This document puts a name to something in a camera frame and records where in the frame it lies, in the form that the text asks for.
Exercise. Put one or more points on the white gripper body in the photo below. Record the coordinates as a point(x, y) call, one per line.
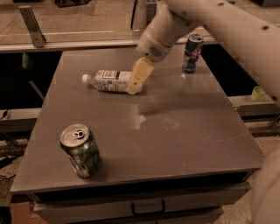
point(152, 48)

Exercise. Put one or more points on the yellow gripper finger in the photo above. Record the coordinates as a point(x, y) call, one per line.
point(141, 71)

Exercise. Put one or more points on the clear plastic tea bottle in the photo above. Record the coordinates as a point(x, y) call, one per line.
point(108, 80)

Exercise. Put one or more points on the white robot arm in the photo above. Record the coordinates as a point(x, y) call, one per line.
point(253, 43)

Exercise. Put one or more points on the blue soda can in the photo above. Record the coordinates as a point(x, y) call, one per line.
point(193, 48)

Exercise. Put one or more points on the green soda can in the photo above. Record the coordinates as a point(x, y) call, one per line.
point(78, 142)

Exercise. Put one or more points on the small green cup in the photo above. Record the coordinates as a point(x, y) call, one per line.
point(257, 93)

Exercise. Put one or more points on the middle metal rail bracket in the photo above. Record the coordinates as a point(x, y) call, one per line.
point(151, 9)

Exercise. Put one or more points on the metal rail bracket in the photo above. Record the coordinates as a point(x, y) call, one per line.
point(151, 9)
point(32, 25)

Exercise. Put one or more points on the horizontal metal rail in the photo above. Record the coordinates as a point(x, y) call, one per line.
point(69, 41)

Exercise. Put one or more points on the left metal rail bracket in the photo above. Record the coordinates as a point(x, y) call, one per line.
point(32, 25)

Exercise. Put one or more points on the grey drawer with black handle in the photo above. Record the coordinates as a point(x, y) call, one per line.
point(191, 205)

